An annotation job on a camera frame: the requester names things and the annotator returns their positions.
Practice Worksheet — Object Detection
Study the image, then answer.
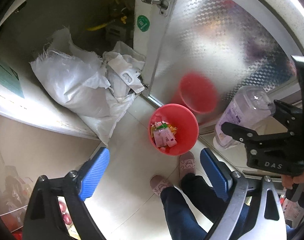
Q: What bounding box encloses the right pink slipper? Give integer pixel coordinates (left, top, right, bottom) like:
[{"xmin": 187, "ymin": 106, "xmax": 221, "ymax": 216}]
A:
[{"xmin": 179, "ymin": 152, "xmax": 196, "ymax": 180}]

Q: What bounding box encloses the person right hand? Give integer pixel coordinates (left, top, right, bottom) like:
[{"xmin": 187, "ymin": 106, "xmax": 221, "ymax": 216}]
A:
[{"xmin": 281, "ymin": 172, "xmax": 304, "ymax": 191}]

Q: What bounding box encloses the pink slipper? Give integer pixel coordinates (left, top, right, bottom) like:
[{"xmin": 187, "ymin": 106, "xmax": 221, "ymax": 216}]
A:
[
  {"xmin": 179, "ymin": 152, "xmax": 196, "ymax": 180},
  {"xmin": 150, "ymin": 175, "xmax": 173, "ymax": 196}
]

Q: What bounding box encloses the green round sticker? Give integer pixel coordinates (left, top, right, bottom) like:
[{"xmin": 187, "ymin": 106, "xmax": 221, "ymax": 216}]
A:
[{"xmin": 137, "ymin": 15, "xmax": 150, "ymax": 33}]

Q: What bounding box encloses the white plastic bag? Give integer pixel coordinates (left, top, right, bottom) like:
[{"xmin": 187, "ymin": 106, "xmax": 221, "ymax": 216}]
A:
[{"xmin": 103, "ymin": 41, "xmax": 145, "ymax": 102}]

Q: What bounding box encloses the steel cabinet door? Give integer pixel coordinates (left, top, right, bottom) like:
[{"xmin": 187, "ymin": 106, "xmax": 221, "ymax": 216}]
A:
[{"xmin": 135, "ymin": 0, "xmax": 304, "ymax": 129}]

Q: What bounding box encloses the white woven sack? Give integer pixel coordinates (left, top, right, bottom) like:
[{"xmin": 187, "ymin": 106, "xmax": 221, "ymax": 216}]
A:
[{"xmin": 30, "ymin": 28, "xmax": 136, "ymax": 145}]

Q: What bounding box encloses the white green medicine box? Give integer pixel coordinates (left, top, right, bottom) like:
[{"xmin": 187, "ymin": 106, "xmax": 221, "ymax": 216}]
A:
[{"xmin": 154, "ymin": 127, "xmax": 177, "ymax": 147}]

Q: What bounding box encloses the clear bottle pink liquid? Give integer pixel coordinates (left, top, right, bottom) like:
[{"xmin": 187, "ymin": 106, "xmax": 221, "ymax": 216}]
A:
[{"xmin": 213, "ymin": 86, "xmax": 276, "ymax": 150}]

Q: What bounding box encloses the left pink slipper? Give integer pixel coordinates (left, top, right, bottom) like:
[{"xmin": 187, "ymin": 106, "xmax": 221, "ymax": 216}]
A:
[{"xmin": 150, "ymin": 175, "xmax": 173, "ymax": 196}]

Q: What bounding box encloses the red trash bucket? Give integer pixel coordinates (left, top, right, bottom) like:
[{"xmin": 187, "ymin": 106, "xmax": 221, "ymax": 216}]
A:
[{"xmin": 147, "ymin": 103, "xmax": 199, "ymax": 156}]

